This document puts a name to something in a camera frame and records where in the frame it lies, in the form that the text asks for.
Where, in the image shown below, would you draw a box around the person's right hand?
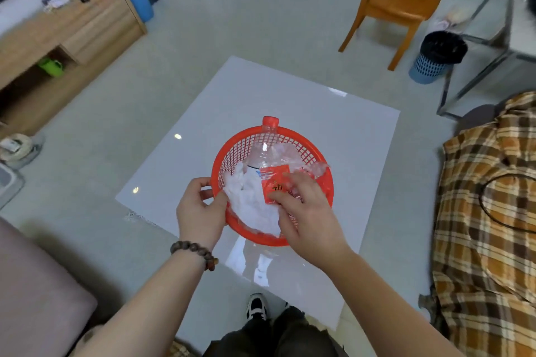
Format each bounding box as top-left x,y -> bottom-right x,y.
268,170 -> 353,272

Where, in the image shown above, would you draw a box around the person's left hand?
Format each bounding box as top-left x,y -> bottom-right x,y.
176,177 -> 229,251

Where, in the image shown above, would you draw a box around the red plastic mesh basket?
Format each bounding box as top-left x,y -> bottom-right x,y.
210,124 -> 335,248

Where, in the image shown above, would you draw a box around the clear plastic bottle red cap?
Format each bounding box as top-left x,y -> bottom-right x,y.
247,116 -> 331,207

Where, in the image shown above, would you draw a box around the person's left forearm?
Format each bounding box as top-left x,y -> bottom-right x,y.
72,244 -> 210,357

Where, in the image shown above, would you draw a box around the person's right forearm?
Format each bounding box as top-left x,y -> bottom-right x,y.
324,250 -> 463,357

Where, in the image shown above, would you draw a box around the crumpled white tissue paper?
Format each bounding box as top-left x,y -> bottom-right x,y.
222,161 -> 282,237

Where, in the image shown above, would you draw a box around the black and white shoe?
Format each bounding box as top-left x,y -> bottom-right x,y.
246,293 -> 269,322

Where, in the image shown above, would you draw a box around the person's black trousers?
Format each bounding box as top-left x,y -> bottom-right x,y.
203,306 -> 349,357

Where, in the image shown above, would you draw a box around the brown plaid shirt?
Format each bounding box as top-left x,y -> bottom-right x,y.
419,91 -> 536,357

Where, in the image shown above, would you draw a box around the pinkish grey sofa cushion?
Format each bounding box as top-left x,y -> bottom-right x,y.
0,216 -> 98,357

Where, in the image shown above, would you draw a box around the white round floor object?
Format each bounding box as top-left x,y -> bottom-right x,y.
0,132 -> 45,170

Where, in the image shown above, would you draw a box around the blue bin with black bag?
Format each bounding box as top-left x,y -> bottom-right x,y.
408,30 -> 469,85

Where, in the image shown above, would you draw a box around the grey flat tray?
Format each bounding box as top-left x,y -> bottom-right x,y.
0,162 -> 26,209

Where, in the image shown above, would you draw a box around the green cup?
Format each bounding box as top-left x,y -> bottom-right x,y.
37,57 -> 64,77

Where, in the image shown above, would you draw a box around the wooden low cabinet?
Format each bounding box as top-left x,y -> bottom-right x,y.
0,0 -> 147,141

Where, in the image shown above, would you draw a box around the white plastic bag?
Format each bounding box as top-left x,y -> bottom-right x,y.
427,4 -> 472,33

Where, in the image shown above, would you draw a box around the brown bead bracelet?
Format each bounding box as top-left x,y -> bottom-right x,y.
170,241 -> 219,272

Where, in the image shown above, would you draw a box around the black cable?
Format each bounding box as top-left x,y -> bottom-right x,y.
479,173 -> 536,234

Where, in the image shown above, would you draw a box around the metal frame table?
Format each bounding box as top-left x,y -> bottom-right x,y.
436,0 -> 536,120

